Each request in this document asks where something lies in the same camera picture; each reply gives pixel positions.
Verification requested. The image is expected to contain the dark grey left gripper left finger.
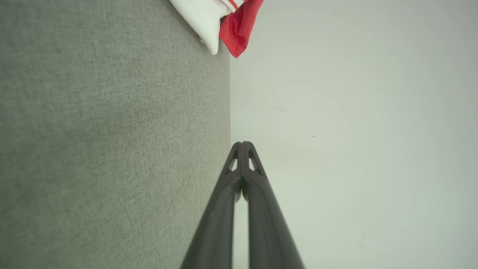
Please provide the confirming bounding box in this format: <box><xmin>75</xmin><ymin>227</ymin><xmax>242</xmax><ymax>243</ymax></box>
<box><xmin>180</xmin><ymin>141</ymin><xmax>243</xmax><ymax>269</ymax></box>

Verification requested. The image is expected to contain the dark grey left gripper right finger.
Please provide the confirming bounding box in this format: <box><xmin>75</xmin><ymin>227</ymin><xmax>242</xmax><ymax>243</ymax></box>
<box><xmin>242</xmin><ymin>141</ymin><xmax>305</xmax><ymax>269</ymax></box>

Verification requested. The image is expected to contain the red jersey with number 23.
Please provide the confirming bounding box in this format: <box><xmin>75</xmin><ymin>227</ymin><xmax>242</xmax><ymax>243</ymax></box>
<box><xmin>170</xmin><ymin>0</ymin><xmax>264</xmax><ymax>58</ymax></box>

